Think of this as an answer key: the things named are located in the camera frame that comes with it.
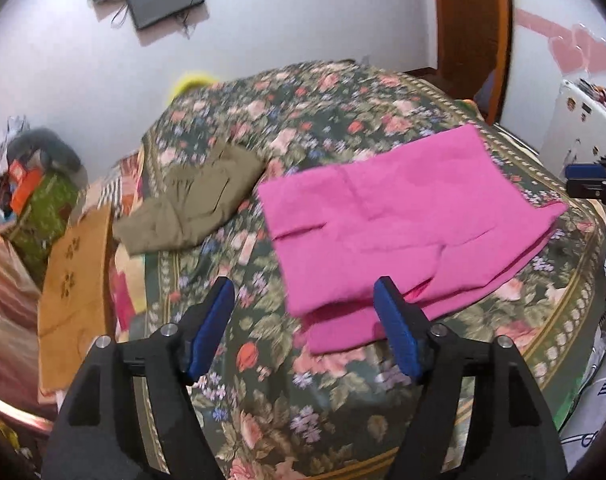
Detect pink pants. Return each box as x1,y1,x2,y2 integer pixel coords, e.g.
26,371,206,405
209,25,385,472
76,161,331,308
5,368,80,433
257,125,566,354

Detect olive green pants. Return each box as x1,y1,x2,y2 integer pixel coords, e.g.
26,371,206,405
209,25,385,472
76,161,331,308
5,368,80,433
113,141,265,256

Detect pink orange curtain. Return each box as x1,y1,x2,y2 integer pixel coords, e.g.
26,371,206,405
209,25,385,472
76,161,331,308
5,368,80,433
0,235,56,419

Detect clutter pile with green box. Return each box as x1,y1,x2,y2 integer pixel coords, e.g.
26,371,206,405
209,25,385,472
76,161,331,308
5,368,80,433
0,116,82,281

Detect yellow curved object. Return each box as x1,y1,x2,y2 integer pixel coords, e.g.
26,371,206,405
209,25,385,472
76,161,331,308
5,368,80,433
168,73,218,103

